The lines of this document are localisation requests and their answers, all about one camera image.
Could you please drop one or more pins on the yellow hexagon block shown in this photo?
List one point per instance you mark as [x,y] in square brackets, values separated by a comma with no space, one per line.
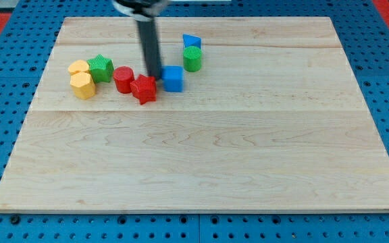
[82,85]

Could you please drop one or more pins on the yellow rounded block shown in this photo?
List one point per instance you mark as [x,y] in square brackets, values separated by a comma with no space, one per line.
[78,66]

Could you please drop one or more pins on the red cylinder block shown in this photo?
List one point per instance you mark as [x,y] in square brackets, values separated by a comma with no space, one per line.
[123,76]

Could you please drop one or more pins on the light wooden board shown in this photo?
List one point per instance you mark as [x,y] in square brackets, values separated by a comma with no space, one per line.
[274,122]

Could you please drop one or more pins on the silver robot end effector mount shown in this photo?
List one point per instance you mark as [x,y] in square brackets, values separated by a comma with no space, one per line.
[146,8]

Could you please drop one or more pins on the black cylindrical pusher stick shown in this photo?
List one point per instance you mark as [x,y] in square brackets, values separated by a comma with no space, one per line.
[149,41]

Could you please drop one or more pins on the red star block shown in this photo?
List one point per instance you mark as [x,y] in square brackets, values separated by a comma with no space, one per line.
[144,89]

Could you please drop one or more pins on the blue cube block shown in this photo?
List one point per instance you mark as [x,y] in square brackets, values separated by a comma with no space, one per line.
[173,78]

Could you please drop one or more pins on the blue triangle block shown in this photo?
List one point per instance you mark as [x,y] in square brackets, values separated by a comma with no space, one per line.
[191,41]

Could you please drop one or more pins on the green star block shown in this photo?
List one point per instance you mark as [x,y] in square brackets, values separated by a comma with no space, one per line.
[101,68]

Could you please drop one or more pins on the green cylinder block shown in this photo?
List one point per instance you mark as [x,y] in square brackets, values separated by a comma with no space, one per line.
[192,59]

